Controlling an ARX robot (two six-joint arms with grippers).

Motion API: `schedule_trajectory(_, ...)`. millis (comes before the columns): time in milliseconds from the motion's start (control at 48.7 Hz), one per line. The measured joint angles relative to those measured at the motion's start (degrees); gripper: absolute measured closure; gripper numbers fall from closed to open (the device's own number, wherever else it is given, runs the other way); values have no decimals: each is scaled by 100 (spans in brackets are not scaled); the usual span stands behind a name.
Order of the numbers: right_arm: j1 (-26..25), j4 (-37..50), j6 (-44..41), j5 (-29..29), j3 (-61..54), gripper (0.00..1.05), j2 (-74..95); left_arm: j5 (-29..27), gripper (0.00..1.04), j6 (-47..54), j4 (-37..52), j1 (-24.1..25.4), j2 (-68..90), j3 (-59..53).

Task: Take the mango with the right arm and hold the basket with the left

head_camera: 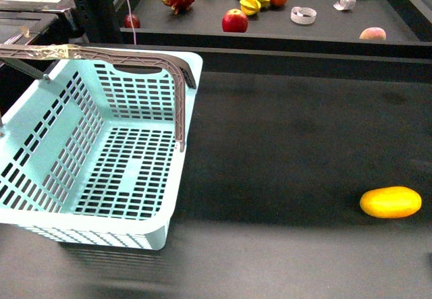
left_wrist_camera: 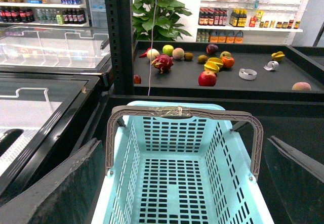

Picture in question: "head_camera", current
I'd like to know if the grey taped basket handle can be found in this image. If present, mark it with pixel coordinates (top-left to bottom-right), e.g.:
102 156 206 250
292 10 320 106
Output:
1 44 196 152

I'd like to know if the light blue plastic basket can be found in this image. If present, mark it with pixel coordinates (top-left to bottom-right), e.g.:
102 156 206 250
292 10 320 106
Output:
1 60 186 250

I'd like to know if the yellow mango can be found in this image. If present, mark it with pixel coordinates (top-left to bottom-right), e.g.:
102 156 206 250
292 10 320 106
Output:
359 186 423 219

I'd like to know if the yellow star fruit front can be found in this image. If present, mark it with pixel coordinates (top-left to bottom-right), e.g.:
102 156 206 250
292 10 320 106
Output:
240 0 270 16

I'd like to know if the small dark red apple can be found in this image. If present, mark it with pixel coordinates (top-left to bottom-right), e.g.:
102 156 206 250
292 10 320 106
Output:
124 13 141 28

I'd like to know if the white tape roll centre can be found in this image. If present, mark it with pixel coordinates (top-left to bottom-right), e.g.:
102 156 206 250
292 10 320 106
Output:
290 7 317 26

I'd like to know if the pink peach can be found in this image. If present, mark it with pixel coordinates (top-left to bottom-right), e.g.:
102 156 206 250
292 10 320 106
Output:
359 27 387 40

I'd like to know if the black fruit tray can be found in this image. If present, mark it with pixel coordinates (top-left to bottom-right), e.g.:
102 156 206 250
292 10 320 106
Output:
121 0 431 59

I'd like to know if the white cable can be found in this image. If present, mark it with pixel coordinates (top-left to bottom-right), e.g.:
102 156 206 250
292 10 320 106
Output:
120 0 138 45

